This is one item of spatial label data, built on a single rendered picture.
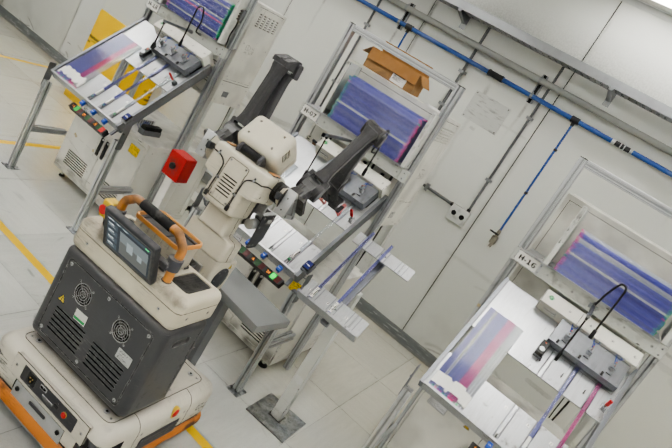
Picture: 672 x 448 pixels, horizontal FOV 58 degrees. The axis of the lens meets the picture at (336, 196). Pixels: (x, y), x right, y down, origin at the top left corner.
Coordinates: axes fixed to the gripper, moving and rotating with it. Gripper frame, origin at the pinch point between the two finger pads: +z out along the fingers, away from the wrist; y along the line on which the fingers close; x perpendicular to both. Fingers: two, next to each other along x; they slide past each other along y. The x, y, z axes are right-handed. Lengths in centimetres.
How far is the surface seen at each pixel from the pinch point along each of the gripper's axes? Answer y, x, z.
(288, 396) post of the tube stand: -38, 69, 57
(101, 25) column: 347, -64, 111
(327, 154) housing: 32.3, -31.4, 10.0
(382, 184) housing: -4.8, -35.3, 7.5
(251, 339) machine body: 6, 56, 77
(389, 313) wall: -14, -63, 191
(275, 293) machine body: 8, 34, 55
